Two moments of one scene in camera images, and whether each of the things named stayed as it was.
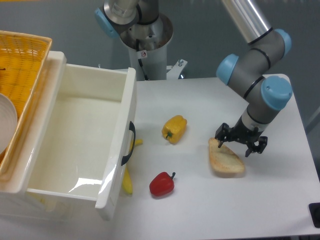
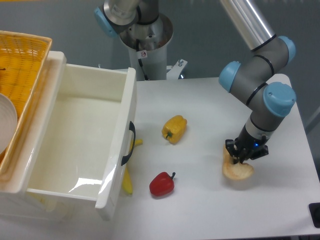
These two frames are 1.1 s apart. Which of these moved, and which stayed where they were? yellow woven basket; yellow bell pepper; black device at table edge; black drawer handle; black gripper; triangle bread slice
Moved: black gripper; triangle bread slice
Stayed: yellow woven basket; black device at table edge; yellow bell pepper; black drawer handle
